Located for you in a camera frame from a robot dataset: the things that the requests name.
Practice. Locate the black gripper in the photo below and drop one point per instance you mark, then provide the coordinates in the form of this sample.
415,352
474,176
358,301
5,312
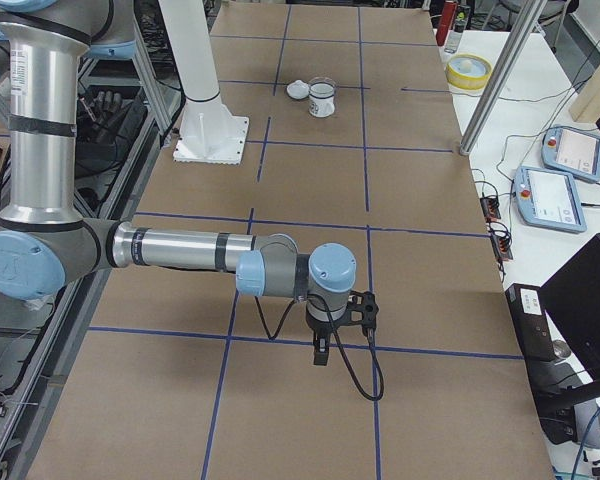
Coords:
321,331

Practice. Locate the clear plastic funnel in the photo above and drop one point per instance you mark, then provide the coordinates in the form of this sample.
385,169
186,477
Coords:
321,88

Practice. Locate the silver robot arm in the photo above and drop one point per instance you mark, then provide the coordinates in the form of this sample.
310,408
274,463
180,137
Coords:
45,243

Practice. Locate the lower small circuit board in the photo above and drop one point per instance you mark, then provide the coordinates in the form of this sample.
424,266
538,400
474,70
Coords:
501,244

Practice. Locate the small circuit board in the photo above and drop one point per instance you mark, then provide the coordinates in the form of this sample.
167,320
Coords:
501,244
490,207

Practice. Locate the upper small circuit board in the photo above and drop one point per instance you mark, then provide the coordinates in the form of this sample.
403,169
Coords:
490,207

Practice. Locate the black computer box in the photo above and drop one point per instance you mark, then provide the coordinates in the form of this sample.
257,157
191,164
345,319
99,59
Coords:
530,322

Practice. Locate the white enamel mug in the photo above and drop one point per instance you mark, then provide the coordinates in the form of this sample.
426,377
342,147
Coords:
321,108

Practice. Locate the black monitor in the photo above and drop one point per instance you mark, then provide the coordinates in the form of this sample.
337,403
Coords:
571,297

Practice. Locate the near teach pendant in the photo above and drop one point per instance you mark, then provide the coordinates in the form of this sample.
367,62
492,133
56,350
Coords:
548,199

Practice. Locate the teach pendant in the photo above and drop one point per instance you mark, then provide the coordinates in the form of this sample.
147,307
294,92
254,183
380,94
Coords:
548,199
574,151

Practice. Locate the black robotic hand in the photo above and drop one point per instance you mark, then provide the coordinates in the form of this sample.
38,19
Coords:
100,118

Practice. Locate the yellow rimmed round container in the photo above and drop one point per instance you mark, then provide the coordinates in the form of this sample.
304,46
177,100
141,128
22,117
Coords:
468,72

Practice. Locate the far teach pendant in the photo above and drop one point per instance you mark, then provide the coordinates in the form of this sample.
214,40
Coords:
574,151

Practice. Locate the clear bottle green cap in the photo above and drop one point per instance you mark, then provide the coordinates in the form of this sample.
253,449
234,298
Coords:
455,35

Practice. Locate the red thermos bottle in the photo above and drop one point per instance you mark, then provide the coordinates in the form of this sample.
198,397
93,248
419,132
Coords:
446,19

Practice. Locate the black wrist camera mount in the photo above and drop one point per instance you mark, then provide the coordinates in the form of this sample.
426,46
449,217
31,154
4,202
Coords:
361,310

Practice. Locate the white pedestal column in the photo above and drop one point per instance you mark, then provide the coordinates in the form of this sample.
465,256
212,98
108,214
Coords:
208,131

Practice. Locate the aluminium frame post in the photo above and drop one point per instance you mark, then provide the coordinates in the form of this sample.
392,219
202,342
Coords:
517,38

